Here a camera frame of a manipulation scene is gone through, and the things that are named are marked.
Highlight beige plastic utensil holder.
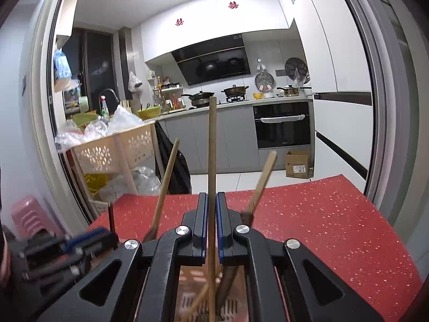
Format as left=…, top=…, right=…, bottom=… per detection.
left=172, top=264, right=249, bottom=322

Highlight black wok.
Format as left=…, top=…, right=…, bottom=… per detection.
left=181, top=90, right=216, bottom=107

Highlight green plastic basket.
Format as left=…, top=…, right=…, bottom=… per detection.
left=137, top=105, right=162, bottom=120

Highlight cardboard box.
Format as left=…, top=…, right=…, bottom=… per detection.
left=285, top=149, right=312, bottom=179

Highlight black range hood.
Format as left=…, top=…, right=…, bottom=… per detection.
left=171, top=34, right=252, bottom=86

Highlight white wall cabinet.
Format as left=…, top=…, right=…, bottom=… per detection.
left=141, top=0, right=292, bottom=63

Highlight steel saucepan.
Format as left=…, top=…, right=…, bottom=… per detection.
left=276, top=85, right=301, bottom=97

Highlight white towel on oven handle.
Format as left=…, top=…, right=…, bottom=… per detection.
left=261, top=114, right=305, bottom=123

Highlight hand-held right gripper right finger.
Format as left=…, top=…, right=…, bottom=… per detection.
left=215, top=192, right=384, bottom=322

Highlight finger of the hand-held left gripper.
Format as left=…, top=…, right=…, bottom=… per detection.
left=63, top=227, right=119, bottom=254
left=70, top=241, right=120, bottom=274

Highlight hanging white plastic bag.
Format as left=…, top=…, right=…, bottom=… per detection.
left=128, top=71, right=143, bottom=93

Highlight clear plastic bags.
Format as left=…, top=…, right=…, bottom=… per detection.
left=55, top=121, right=111, bottom=148

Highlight white spice rack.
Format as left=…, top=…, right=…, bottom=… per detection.
left=152, top=82, right=183, bottom=113

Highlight beige plastic trolley cart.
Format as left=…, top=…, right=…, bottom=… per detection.
left=67, top=121, right=163, bottom=213

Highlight grey translucent spoon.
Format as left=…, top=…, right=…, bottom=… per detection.
left=216, top=210, right=254, bottom=314

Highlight black hanging cloth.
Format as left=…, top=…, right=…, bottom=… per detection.
left=154, top=120, right=191, bottom=195

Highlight blue hanging bag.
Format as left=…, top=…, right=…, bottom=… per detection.
left=54, top=50, right=72, bottom=81

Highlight green plastic basin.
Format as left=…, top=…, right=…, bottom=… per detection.
left=72, top=112, right=101, bottom=127

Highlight white refrigerator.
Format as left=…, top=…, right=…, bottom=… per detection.
left=271, top=0, right=373, bottom=195

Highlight black built-in oven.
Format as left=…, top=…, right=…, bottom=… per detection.
left=252, top=101, right=312, bottom=150

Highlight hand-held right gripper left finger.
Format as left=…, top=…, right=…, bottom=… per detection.
left=37, top=192, right=209, bottom=322

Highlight round metal steamer rack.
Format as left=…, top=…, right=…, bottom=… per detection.
left=254, top=72, right=276, bottom=90

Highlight black kitchen faucet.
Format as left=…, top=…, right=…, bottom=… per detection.
left=99, top=88, right=120, bottom=108

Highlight person's left hand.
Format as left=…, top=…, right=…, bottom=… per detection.
left=0, top=226, right=13, bottom=287

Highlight pink plastic stool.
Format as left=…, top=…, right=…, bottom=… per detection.
left=10, top=195, right=66, bottom=239

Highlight grey kitchen base cabinet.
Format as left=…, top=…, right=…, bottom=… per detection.
left=157, top=102, right=260, bottom=175

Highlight cooking pot with lid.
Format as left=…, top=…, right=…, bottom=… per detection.
left=221, top=85, right=250, bottom=98

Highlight yellow oil bottle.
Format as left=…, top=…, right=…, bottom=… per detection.
left=84, top=174, right=108, bottom=194

